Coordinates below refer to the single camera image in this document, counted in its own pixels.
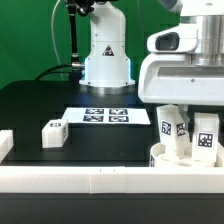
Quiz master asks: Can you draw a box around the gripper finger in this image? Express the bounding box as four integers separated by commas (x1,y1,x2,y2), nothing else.
178,104,192,132

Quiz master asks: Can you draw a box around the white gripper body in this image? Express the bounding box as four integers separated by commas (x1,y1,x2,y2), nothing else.
138,53,224,106

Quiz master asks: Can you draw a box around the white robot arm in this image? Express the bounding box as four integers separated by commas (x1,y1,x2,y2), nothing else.
80,0,224,106

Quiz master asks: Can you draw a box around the white sheet with tags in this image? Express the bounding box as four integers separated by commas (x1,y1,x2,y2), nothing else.
62,107,150,125

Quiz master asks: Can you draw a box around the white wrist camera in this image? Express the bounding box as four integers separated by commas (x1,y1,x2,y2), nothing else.
147,23,198,53

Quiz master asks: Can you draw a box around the black cable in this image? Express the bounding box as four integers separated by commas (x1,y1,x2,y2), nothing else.
35,63,84,82

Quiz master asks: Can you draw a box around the grey cable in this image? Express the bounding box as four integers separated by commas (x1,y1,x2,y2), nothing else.
50,0,65,81

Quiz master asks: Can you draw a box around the white U-shaped fence frame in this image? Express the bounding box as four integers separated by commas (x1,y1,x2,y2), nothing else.
0,130,224,194

